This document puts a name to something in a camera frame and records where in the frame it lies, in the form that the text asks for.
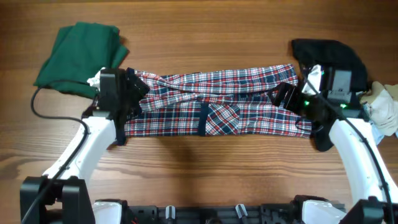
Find beige crumpled garment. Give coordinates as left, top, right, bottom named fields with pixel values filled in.
left=360, top=80, right=398, bottom=137

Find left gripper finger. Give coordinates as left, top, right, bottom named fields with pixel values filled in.
left=127, top=98, right=142, bottom=120
left=129, top=73, right=150, bottom=98

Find folded green cloth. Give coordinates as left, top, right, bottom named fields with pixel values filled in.
left=34, top=22, right=129, bottom=98

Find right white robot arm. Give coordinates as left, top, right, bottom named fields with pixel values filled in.
left=268, top=65, right=397, bottom=223

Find black garment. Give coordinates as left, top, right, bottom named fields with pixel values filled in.
left=291, top=39, right=369, bottom=152

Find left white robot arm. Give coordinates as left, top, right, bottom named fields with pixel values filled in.
left=20, top=68, right=150, bottom=223

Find white crumpled garment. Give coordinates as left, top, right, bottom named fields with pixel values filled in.
left=364, top=103, right=397, bottom=145

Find plaid red navy shirt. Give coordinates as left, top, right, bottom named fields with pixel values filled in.
left=125, top=64, right=312, bottom=138

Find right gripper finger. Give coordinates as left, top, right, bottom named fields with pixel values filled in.
left=282, top=86, right=303, bottom=111
left=267, top=82, right=291, bottom=106

